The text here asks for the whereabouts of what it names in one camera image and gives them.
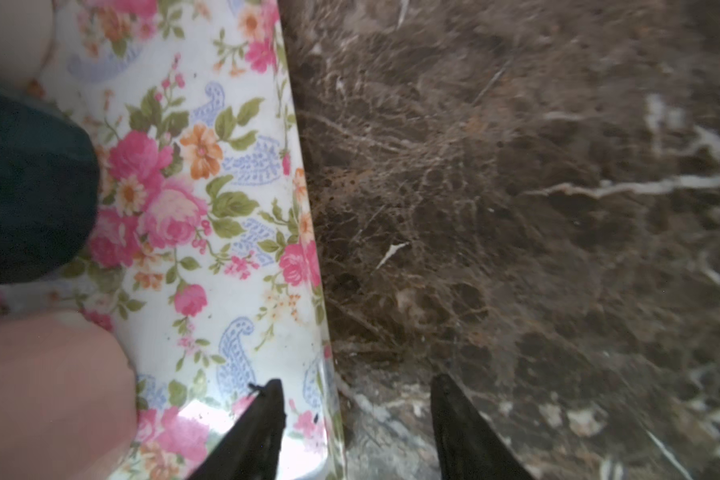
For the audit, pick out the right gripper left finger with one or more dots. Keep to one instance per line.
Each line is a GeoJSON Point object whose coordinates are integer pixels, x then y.
{"type": "Point", "coordinates": [251, 449]}

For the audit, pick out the pink ceramic mug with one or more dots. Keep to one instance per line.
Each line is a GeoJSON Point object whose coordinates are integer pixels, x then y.
{"type": "Point", "coordinates": [67, 398]}

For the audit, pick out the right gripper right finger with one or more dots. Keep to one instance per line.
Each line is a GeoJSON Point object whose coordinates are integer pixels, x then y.
{"type": "Point", "coordinates": [467, 446]}

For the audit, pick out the floral rectangular tray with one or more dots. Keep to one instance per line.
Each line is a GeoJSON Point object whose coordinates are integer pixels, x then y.
{"type": "Point", "coordinates": [204, 262]}

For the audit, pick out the white ceramic mug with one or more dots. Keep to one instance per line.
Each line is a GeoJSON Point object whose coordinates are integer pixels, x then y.
{"type": "Point", "coordinates": [26, 31]}

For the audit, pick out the dark green ceramic mug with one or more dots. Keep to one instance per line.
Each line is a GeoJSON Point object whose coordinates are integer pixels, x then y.
{"type": "Point", "coordinates": [49, 180]}

